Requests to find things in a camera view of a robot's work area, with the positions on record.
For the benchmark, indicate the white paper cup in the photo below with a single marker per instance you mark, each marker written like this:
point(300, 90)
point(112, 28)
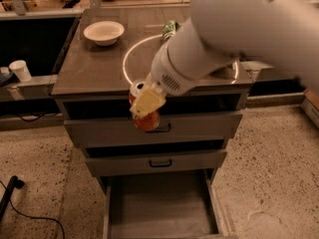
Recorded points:
point(20, 69)

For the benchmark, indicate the black middle drawer handle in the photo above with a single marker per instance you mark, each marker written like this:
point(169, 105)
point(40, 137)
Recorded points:
point(160, 164)

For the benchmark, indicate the grey drawer cabinet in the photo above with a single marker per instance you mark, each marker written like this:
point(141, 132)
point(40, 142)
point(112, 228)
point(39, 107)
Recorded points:
point(94, 83)

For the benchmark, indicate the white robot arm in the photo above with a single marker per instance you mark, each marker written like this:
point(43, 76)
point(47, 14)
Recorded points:
point(281, 33)

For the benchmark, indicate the middle drawer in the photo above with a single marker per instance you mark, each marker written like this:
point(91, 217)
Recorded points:
point(139, 164)

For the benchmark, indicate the drawer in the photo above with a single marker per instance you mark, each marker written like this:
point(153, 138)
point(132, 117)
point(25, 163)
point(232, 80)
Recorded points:
point(174, 128)
point(169, 205)
point(139, 164)

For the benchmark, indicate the bottom drawer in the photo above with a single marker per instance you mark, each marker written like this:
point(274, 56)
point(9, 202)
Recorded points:
point(169, 205)

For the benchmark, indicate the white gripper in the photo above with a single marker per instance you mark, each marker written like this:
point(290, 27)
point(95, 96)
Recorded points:
point(164, 74)

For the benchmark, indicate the cardboard box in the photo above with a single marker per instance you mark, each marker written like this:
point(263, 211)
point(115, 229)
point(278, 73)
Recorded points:
point(310, 106)

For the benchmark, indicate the white bowl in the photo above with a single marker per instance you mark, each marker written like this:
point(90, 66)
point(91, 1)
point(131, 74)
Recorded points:
point(104, 33)

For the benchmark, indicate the top drawer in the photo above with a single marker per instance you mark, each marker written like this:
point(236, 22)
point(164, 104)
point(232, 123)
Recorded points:
point(174, 128)

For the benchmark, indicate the red coke can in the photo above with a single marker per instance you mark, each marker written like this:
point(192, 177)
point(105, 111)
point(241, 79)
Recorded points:
point(149, 122)

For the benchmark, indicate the black drawer handle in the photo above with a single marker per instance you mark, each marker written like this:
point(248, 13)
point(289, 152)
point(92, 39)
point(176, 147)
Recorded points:
point(160, 164)
point(160, 129)

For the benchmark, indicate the black top drawer handle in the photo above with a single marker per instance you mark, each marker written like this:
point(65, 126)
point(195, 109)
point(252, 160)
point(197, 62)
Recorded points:
point(160, 129)

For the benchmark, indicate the green soda can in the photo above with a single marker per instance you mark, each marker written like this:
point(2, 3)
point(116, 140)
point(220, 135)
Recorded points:
point(169, 29)

